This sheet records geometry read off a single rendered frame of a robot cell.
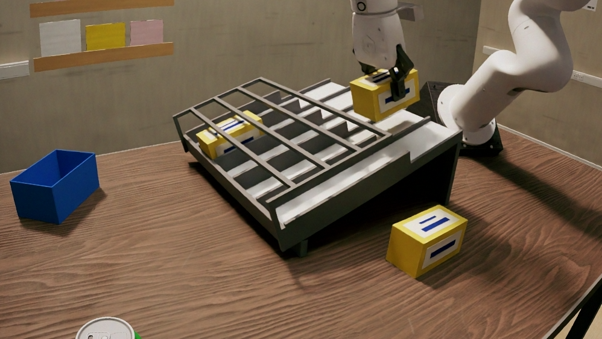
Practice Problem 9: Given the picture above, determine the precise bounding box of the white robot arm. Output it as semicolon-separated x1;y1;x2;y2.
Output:
350;0;590;145

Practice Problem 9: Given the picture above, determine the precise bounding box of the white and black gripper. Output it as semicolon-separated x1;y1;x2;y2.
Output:
352;9;414;102

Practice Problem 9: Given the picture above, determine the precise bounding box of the yellow butter carton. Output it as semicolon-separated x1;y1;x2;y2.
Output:
196;110;265;161
386;205;468;279
350;69;420;122

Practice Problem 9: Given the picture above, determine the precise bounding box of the blue open box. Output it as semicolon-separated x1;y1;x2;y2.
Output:
10;150;100;224

